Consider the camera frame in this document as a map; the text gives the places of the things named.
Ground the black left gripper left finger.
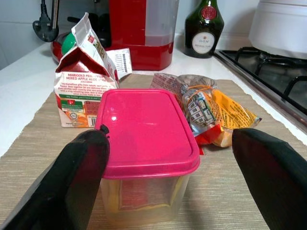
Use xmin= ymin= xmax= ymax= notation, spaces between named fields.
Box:
xmin=0 ymin=126 xmax=111 ymax=230

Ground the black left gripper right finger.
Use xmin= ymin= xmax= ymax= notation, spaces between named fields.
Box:
xmin=231 ymin=128 xmax=307 ymax=230

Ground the clear container with pink lid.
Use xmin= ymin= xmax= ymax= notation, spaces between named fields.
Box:
xmin=94 ymin=88 xmax=201 ymax=218

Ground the beige woven placemat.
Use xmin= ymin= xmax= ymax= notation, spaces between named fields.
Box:
xmin=0 ymin=73 xmax=307 ymax=230

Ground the opened apple juice carton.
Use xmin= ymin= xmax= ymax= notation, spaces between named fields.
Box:
xmin=54 ymin=12 xmax=120 ymax=129

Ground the clear bag of snack packets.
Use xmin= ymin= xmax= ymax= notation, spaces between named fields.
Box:
xmin=150 ymin=73 xmax=263 ymax=156

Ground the steel gas stove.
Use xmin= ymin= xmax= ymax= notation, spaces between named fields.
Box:
xmin=214 ymin=46 xmax=307 ymax=135

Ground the red coffee machine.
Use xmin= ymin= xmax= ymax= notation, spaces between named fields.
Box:
xmin=50 ymin=0 xmax=180 ymax=71

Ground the black power plug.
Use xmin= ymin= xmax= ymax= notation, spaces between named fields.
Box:
xmin=32 ymin=0 xmax=60 ymax=43

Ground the dark green glass bottle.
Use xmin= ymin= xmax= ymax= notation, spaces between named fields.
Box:
xmin=184 ymin=0 xmax=225 ymax=59

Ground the white pot with handle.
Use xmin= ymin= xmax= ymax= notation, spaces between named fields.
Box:
xmin=248 ymin=0 xmax=307 ymax=60

